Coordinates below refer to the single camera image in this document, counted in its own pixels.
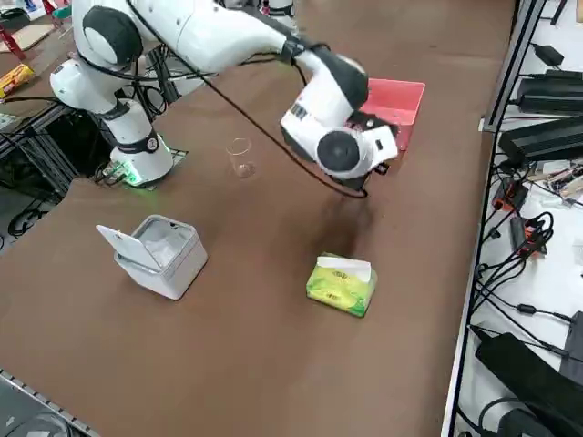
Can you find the yellow snack packet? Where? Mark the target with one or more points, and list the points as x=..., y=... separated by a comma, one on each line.
x=16, y=79

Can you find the aluminium rail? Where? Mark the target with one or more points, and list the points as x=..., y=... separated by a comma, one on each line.
x=41, y=400

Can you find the white tissue sheet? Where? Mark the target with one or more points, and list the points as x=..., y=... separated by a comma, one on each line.
x=341, y=264

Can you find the large glass beaker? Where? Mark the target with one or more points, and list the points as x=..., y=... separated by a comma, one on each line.
x=241, y=159

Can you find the wooden clips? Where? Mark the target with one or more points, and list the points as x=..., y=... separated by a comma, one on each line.
x=560, y=179

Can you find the orange and black connector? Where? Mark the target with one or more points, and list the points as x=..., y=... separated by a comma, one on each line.
x=512, y=196

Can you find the green tissue pack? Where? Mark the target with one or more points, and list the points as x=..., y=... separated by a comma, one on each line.
x=337, y=291

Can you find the pink plastic container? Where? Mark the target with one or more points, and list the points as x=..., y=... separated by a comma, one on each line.
x=401, y=98

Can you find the small black power adapter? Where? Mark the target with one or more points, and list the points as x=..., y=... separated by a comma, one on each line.
x=549, y=54

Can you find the brown cardboard sheet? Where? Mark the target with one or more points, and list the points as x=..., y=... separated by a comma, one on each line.
x=32, y=36

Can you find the black device with orange plugs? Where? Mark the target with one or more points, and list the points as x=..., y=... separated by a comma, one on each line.
x=524, y=236

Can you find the long black power brick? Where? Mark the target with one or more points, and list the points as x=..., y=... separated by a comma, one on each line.
x=542, y=136

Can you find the aluminium frame post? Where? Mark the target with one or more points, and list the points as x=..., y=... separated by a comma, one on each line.
x=514, y=59

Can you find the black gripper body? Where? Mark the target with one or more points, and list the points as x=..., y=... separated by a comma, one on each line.
x=369, y=122

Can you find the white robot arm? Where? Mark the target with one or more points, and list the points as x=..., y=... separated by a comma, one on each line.
x=278, y=7
x=205, y=27

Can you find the white bin with flip lid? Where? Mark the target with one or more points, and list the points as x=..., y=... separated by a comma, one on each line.
x=182, y=268

